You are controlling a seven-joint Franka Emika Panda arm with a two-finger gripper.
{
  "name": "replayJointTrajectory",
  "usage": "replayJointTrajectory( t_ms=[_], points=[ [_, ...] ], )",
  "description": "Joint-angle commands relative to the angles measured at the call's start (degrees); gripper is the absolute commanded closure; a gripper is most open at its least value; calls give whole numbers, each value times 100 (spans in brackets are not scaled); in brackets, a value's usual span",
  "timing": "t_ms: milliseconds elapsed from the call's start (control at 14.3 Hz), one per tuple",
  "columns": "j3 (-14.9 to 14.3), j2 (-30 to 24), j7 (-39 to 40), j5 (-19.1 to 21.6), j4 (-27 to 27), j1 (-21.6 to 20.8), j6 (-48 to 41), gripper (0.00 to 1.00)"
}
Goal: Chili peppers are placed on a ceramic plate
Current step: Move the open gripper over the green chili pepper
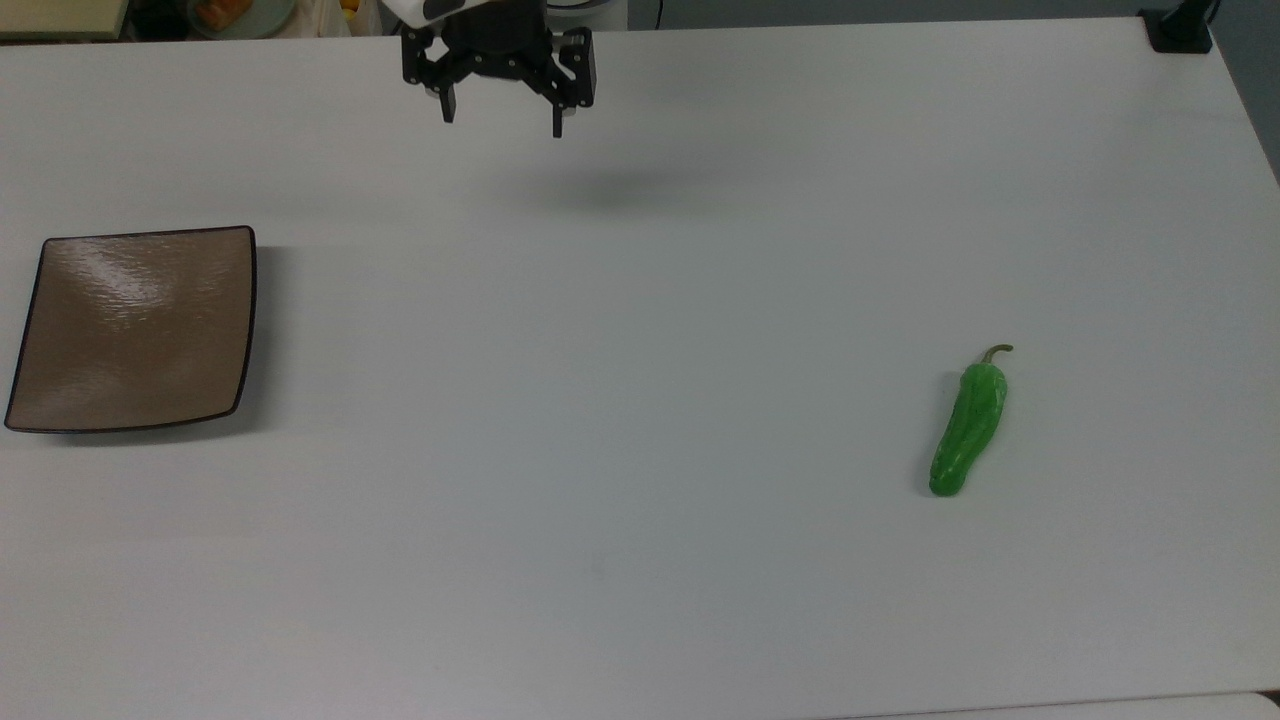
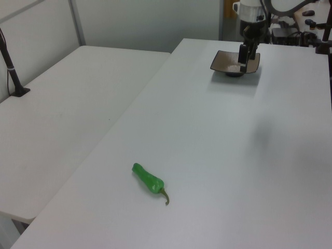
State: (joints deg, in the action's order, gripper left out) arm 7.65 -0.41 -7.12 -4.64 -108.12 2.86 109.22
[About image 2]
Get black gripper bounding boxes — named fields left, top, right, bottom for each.
left=238, top=20, right=268, bottom=73

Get green chili pepper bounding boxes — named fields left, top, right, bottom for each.
left=131, top=162, right=171, bottom=206

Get square brown ceramic plate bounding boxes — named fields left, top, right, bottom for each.
left=210, top=50, right=261, bottom=78

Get black electronics box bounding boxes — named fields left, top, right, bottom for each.
left=271, top=27, right=303, bottom=45

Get brown wooden panel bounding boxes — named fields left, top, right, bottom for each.
left=223, top=0, right=238, bottom=19

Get wooden desk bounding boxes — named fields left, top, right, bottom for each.
left=292, top=0, right=332, bottom=36

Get grey partition frame post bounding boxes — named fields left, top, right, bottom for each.
left=218, top=0, right=225, bottom=41
left=68, top=0, right=87, bottom=47

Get tangled black cables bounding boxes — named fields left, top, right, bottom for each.
left=298, top=30, right=321, bottom=48

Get black clamp camera stand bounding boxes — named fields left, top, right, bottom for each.
left=314, top=22, right=332, bottom=55

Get black camera stand pole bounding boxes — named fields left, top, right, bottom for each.
left=0, top=27, right=31, bottom=98

